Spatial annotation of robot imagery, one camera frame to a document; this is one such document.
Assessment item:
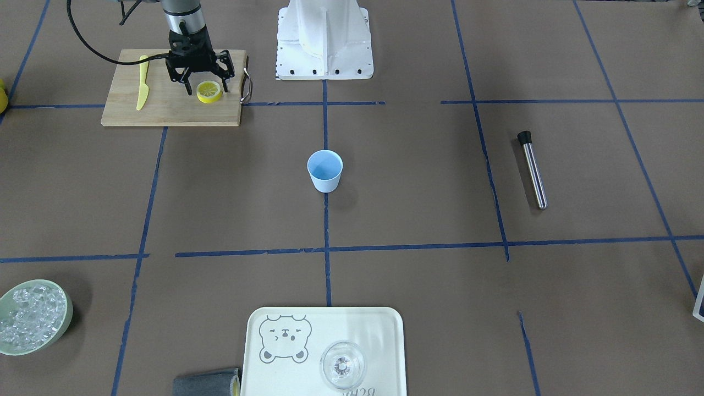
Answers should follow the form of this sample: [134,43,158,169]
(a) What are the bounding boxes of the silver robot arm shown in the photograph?
[161,1,235,95]

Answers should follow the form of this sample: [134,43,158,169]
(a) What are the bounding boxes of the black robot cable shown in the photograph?
[66,0,168,65]

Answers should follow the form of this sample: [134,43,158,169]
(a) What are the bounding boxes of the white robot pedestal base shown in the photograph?
[275,1,375,80]

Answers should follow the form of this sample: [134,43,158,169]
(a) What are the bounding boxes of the white wire cup rack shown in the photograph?
[692,277,704,323]

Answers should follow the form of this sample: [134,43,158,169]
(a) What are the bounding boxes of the steel muddler black tip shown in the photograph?
[517,130,548,210]

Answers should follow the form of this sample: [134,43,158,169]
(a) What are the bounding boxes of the yellow lemon slices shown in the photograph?
[196,80,222,105]

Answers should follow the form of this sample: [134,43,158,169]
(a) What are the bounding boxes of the cream bear tray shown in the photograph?
[240,307,408,395]

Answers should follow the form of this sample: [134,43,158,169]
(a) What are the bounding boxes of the clear wine glass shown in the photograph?
[320,340,367,392]

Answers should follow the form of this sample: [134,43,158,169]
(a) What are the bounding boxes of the green bowl of ice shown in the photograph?
[1,279,73,356]

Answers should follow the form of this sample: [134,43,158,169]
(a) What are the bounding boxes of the bamboo cutting board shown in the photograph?
[101,50,253,127]

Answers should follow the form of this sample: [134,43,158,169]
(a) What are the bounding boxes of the yellow plastic knife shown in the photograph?
[136,55,150,111]

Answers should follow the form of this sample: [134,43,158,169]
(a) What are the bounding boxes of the light blue cup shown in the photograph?
[306,150,344,193]

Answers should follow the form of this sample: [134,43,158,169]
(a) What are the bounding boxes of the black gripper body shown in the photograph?
[166,30,221,80]

